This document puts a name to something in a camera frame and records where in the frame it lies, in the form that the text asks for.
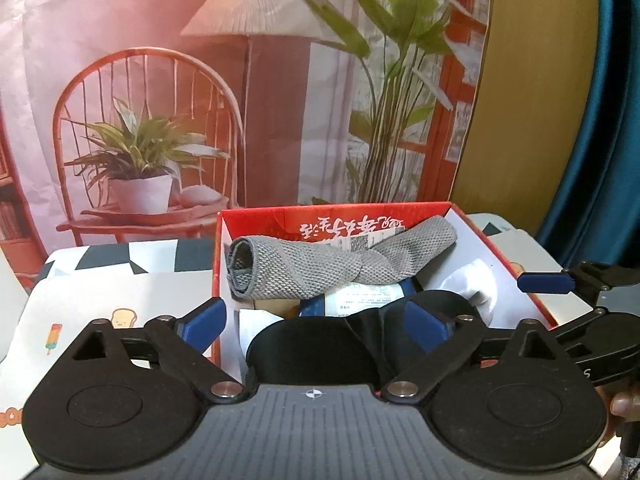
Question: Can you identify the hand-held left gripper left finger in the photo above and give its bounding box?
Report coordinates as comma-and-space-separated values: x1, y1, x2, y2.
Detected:
65, 297, 250, 405

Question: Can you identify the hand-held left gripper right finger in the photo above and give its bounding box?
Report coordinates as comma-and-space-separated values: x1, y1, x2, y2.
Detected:
382, 300, 581, 405

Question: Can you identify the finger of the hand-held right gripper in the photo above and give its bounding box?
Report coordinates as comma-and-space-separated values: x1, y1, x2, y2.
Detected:
517, 261, 640, 307
555, 306, 640, 387

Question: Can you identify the white sock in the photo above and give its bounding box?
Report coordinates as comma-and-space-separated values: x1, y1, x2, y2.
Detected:
440, 257, 499, 330
239, 309, 288, 376

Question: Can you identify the grey mesh sock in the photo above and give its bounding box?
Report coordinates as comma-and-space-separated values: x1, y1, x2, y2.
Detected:
227, 215, 458, 302

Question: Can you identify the black sock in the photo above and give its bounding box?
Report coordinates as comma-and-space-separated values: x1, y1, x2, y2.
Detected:
246, 290, 483, 386

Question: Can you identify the red strawberry cardboard box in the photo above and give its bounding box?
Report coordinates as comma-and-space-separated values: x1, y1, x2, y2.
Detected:
212, 201, 558, 366

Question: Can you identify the person's right hand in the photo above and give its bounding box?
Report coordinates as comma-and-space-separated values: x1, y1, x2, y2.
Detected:
610, 385, 640, 419

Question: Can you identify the printed bear table mat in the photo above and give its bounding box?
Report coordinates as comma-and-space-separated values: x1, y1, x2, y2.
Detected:
0, 212, 568, 461

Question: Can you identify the blue curtain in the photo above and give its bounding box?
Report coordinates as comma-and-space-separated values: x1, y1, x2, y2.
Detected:
534, 0, 640, 281

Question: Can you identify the yellow wooden board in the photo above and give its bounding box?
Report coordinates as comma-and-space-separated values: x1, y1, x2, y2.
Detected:
449, 0, 601, 241

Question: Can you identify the printed room scene backdrop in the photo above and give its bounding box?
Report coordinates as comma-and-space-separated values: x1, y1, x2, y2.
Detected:
0, 0, 493, 281

